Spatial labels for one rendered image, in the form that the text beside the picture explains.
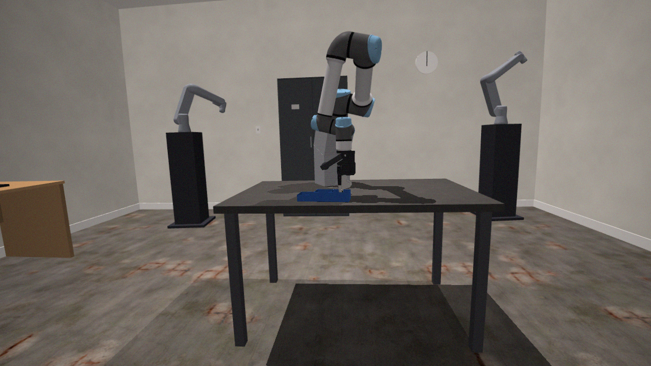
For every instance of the blue bin rack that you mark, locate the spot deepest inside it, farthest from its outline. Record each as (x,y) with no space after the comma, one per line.
(325,195)

